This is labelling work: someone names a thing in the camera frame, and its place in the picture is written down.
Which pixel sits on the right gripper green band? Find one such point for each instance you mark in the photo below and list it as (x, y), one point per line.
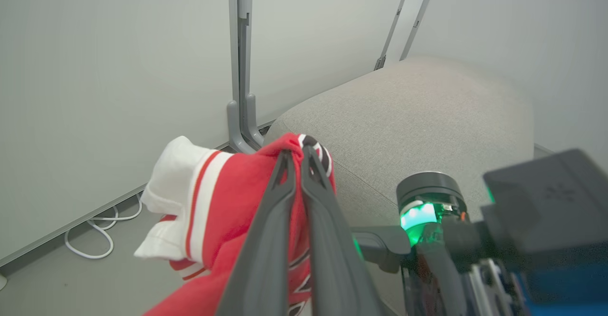
(430, 190)

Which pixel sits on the red and white garment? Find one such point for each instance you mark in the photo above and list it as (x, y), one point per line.
(223, 202)

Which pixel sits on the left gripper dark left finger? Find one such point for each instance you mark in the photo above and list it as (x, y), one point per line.
(266, 259)

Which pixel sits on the grey partition foot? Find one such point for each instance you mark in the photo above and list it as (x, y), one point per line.
(233, 126)
(249, 69)

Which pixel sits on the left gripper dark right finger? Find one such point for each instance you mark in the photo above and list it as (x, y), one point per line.
(332, 268)

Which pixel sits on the wide white partition panel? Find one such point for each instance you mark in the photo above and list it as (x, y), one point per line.
(104, 78)

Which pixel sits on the narrow white partition panel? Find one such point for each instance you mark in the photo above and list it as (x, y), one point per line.
(313, 35)

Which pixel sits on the grey metal frame struts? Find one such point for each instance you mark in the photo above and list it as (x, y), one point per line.
(390, 31)

